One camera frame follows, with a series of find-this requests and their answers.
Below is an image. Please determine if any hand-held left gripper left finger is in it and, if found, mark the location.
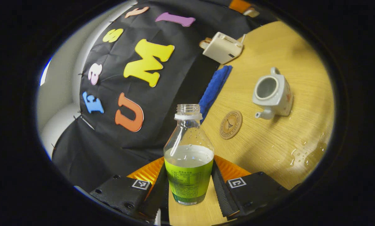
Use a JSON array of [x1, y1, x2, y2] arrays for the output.
[[90, 156, 169, 224]]

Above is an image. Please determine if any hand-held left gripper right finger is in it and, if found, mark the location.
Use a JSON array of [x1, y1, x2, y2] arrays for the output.
[[211, 155, 293, 221]]

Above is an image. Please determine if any white teacup lid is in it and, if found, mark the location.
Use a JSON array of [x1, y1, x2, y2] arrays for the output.
[[243, 8, 260, 18]]

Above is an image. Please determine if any green label water bottle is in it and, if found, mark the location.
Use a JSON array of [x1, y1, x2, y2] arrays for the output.
[[163, 104, 214, 206]]

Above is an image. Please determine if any round wooden coaster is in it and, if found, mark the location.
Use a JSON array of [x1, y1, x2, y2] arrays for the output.
[[219, 110, 243, 140]]

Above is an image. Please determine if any white teacup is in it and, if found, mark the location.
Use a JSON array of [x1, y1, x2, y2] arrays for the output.
[[252, 67, 294, 120]]

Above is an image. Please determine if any spilled water puddle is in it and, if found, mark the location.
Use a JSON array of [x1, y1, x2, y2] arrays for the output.
[[289, 140, 327, 168]]

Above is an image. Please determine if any white toaster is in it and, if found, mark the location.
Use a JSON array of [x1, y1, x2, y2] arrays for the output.
[[202, 32, 244, 65]]

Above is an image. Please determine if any blue towel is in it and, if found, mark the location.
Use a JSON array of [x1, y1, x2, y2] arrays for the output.
[[199, 65, 233, 123]]

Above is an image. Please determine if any black backdrop cloth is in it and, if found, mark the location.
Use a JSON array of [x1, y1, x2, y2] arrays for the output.
[[51, 0, 279, 193]]

